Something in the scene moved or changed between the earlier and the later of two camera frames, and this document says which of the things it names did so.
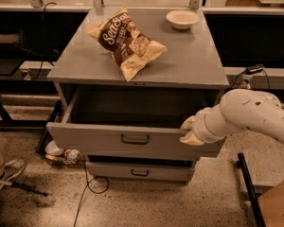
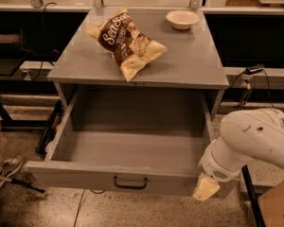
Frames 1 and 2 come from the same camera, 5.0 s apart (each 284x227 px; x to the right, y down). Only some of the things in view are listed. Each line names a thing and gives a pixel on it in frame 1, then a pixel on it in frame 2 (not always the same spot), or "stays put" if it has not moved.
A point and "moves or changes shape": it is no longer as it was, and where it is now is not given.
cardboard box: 276,204 stays put
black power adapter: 253,69 stays put
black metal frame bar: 241,164 stays put
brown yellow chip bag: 126,43 stays put
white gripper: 199,127 → 215,168
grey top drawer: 137,123 moves or changes shape
